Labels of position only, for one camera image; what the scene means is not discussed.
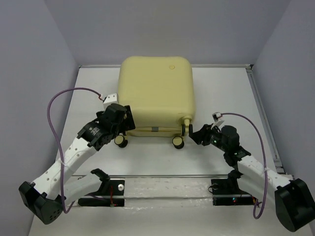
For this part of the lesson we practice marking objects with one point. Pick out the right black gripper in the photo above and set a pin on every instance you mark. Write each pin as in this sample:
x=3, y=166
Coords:
x=202, y=135

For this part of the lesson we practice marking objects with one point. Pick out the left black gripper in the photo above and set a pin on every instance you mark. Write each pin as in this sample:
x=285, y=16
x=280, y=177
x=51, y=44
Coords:
x=128, y=124

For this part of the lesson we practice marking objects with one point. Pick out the yellow suitcase with black lining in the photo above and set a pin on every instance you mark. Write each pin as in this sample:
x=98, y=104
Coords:
x=160, y=93

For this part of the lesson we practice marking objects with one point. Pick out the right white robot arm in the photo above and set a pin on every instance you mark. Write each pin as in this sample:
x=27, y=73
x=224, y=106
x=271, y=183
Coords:
x=292, y=200

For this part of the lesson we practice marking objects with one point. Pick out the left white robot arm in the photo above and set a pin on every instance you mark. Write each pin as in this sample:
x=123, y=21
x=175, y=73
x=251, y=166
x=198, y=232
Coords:
x=47, y=195

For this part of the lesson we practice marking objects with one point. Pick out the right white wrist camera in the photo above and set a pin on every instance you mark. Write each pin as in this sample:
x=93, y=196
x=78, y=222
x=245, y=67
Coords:
x=218, y=121

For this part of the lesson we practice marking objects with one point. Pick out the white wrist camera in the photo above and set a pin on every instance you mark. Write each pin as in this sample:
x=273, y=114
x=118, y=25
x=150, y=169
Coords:
x=218, y=121
x=111, y=99

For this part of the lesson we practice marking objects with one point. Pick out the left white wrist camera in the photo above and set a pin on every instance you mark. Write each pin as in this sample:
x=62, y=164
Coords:
x=111, y=99

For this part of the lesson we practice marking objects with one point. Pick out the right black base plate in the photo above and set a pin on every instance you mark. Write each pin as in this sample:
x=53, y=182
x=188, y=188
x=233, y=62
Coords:
x=226, y=191

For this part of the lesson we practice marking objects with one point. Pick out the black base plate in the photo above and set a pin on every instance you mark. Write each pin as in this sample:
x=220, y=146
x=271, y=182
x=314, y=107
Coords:
x=108, y=195
x=226, y=191

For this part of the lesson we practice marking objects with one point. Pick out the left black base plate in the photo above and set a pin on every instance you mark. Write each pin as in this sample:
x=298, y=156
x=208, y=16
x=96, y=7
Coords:
x=108, y=195

